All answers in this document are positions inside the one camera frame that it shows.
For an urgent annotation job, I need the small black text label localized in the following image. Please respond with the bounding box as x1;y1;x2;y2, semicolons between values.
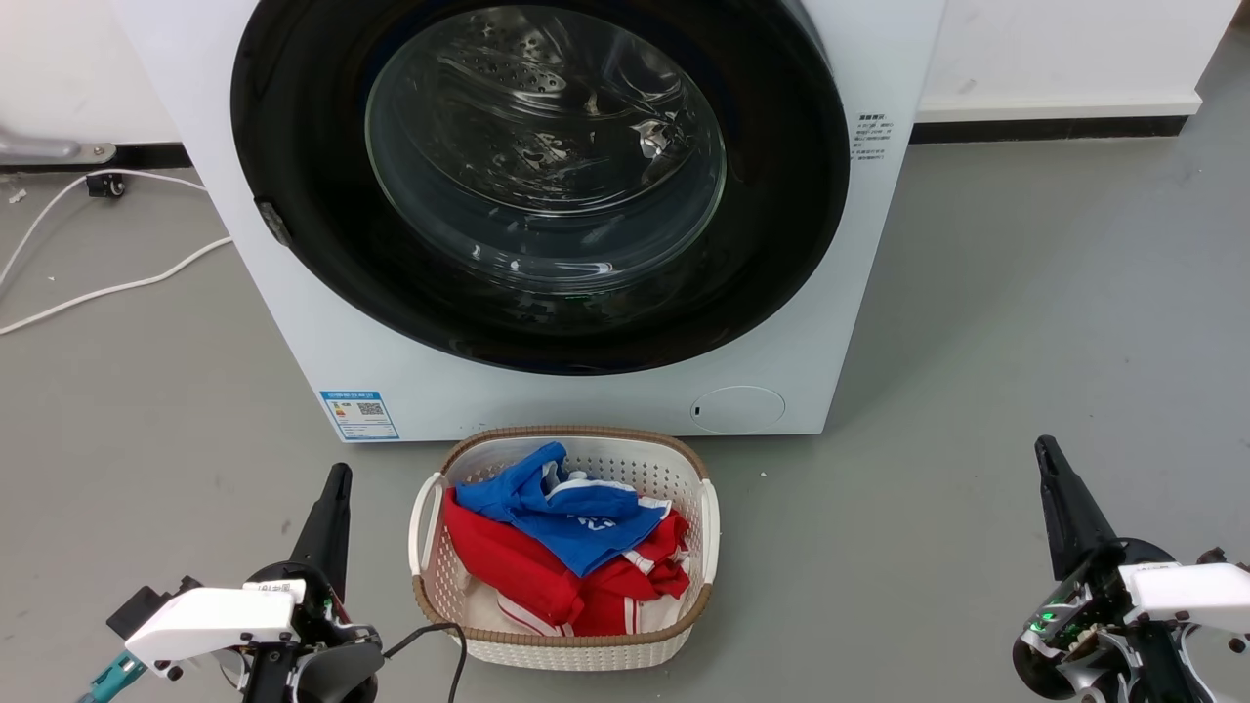
855;112;892;162

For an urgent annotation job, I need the red garment with white stripes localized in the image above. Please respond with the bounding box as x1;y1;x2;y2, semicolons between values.
441;486;692;638

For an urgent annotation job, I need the blue energy label sticker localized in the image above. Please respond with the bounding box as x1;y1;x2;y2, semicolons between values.
319;392;400;442

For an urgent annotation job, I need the black round glass washer door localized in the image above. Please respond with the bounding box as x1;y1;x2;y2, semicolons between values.
230;0;852;376

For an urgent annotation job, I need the white front-load washing machine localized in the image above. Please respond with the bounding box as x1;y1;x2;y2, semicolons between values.
110;0;948;442

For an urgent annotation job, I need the white plastic laundry basket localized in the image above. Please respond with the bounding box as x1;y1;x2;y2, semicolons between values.
408;425;722;672

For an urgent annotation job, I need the white floor cable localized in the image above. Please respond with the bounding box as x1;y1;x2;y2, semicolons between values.
0;168;211;289
0;236;233;337

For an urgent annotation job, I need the blue garment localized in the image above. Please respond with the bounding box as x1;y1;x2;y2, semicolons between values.
454;441;673;578

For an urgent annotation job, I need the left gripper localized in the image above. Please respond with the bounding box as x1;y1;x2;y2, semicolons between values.
244;463;384;703

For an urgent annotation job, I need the white low cabinet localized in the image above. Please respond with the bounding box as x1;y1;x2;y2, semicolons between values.
913;0;1243;145

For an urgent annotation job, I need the teal connector cable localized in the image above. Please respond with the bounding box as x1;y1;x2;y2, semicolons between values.
76;651;147;703

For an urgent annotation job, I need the grey metal leg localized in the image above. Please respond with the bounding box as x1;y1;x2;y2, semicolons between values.
0;127;116;167

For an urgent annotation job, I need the round white filter cover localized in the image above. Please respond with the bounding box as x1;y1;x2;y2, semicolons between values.
689;385;787;435

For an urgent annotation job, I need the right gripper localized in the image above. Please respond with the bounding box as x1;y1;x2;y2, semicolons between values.
1013;435;1212;703

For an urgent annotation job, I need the thin black cable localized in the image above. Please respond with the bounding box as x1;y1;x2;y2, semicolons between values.
381;622;470;703

